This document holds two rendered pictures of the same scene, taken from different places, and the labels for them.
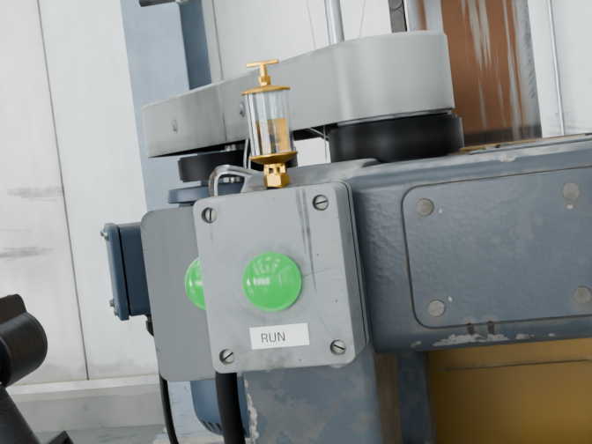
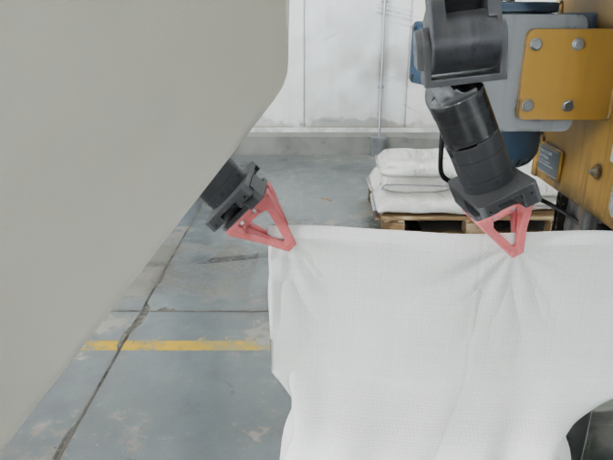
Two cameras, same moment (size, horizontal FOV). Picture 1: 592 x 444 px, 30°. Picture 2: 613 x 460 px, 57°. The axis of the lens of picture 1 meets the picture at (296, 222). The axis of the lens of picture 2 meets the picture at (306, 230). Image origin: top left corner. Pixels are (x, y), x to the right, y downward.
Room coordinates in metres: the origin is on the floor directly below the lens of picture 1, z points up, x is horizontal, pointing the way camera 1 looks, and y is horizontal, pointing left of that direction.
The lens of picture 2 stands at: (0.27, 0.56, 1.31)
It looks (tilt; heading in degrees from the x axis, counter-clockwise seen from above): 21 degrees down; 347
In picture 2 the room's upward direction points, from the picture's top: straight up
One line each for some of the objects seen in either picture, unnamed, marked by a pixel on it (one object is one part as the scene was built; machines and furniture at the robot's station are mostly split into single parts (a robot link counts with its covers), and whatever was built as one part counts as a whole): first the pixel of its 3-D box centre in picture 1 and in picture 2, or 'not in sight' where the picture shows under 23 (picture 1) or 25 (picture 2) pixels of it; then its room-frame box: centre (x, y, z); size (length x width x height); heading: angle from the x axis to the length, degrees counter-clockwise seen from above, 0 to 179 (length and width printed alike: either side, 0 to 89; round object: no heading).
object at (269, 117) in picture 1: (270, 122); not in sight; (0.64, 0.01, 1.37); 0.03 x 0.02 x 0.03; 77
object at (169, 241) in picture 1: (299, 281); (564, 73); (1.02, 0.00, 1.23); 0.28 x 0.07 x 0.16; 77
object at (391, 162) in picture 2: not in sight; (428, 162); (3.52, -0.98, 0.44); 0.66 x 0.42 x 0.14; 74
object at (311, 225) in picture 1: (283, 275); not in sight; (0.57, 0.01, 1.29); 0.08 x 0.05 x 0.09; 77
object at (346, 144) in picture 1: (395, 140); not in sight; (0.74, -0.07, 1.35); 0.09 x 0.09 x 0.03
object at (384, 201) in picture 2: not in sight; (422, 198); (3.52, -0.96, 0.20); 0.67 x 0.44 x 0.15; 77
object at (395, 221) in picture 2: not in sight; (461, 206); (3.65, -1.31, 0.07); 1.20 x 0.82 x 0.14; 77
